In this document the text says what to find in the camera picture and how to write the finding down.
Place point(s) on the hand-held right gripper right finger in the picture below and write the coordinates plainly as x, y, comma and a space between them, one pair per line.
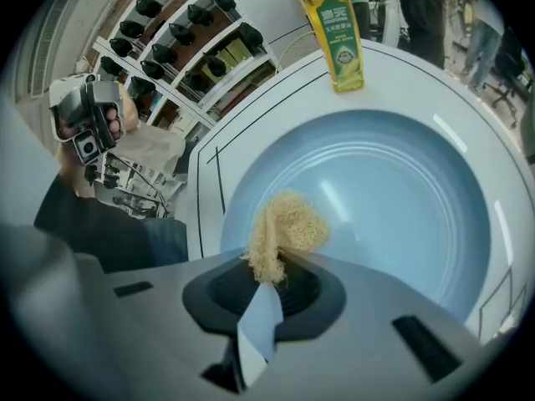
376, 349

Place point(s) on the big blue plate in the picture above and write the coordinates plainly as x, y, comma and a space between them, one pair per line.
376, 203

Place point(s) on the yellow oil bottle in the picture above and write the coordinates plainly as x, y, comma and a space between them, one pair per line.
338, 36

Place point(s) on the group of black bags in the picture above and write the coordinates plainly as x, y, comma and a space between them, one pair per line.
200, 15

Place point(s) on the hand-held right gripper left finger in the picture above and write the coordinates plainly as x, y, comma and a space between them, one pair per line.
146, 328

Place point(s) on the black tripod stands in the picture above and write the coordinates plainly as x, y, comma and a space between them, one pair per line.
125, 203

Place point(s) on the person's black shirt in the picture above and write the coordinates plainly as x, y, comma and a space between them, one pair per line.
96, 232

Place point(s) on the person's left hand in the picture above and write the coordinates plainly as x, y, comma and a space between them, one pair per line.
113, 119

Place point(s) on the person's left forearm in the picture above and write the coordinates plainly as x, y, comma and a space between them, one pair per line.
71, 174

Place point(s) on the yellow sponge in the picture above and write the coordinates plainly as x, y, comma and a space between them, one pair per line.
288, 224

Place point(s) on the black office chair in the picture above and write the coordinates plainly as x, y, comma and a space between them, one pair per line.
507, 65

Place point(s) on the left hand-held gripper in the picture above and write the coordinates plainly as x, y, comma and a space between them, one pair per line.
96, 115

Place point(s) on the person's blue jeans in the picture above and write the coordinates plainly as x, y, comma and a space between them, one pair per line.
167, 240

